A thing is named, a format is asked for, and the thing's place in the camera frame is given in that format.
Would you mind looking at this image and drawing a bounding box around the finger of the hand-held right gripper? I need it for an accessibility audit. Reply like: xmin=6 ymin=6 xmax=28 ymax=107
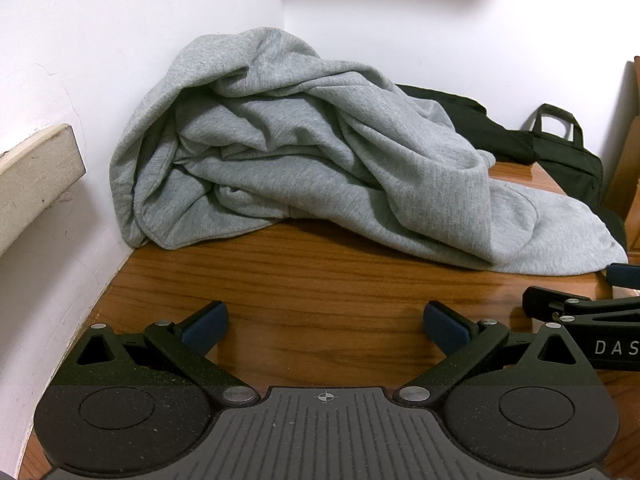
xmin=606 ymin=262 xmax=640 ymax=291
xmin=522 ymin=286 xmax=640 ymax=323

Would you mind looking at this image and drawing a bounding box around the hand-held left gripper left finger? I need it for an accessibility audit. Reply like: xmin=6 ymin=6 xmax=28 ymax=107
xmin=74 ymin=301 xmax=262 ymax=407

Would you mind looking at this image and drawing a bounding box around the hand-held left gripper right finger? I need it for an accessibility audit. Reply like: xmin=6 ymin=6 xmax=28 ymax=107
xmin=392 ymin=301 xmax=581 ymax=407

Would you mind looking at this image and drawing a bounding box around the grey sweatshirt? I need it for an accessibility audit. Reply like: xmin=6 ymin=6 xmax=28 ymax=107
xmin=110 ymin=26 xmax=628 ymax=277

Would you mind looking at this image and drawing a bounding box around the wooden cabinet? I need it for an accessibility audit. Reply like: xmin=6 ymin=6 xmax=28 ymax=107
xmin=602 ymin=55 xmax=640 ymax=256

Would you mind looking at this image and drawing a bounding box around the black laptop bag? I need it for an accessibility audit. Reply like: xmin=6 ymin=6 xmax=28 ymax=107
xmin=522 ymin=103 xmax=628 ymax=256

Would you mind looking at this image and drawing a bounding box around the beige window sill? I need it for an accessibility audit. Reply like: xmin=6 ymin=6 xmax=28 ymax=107
xmin=0 ymin=124 xmax=87 ymax=258

